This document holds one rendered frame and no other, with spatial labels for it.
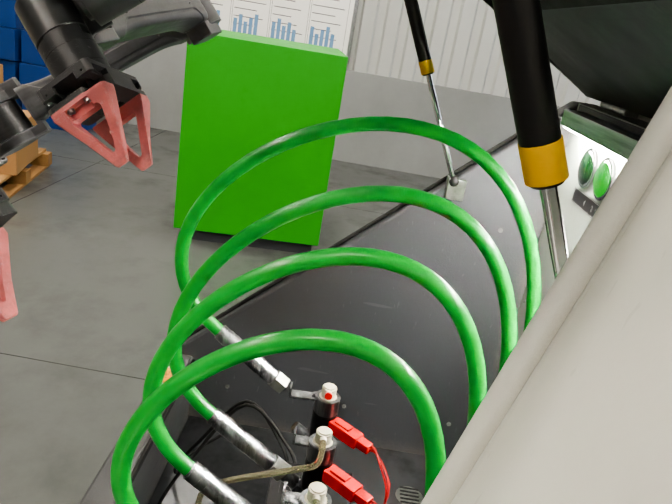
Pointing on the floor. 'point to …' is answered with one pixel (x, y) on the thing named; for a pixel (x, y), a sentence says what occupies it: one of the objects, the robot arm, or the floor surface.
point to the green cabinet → (256, 133)
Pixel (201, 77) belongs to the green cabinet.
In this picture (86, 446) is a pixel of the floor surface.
